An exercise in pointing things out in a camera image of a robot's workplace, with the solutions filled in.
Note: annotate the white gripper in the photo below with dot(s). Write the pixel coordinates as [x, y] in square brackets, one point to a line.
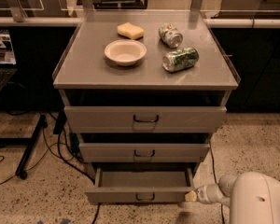
[202, 194]

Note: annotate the grey drawer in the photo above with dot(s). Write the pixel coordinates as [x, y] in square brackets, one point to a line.
[143, 152]
[145, 185]
[144, 119]

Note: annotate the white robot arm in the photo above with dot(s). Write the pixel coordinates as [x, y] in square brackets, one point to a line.
[253, 198]

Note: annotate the grey drawer cabinet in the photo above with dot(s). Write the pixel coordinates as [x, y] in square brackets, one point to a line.
[85, 77]

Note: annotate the green soda can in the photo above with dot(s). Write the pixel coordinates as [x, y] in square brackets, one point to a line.
[180, 59]

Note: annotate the white bowl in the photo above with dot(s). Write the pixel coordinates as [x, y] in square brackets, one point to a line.
[125, 52]

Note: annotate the silver red soda can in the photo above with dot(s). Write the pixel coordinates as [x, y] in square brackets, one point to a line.
[170, 35]

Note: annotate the black stand leg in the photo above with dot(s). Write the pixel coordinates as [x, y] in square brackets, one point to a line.
[21, 169]

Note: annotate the yellow sponge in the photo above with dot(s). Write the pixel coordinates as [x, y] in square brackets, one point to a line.
[130, 31]

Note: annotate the laptop computer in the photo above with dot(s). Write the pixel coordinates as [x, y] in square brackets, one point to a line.
[8, 64]

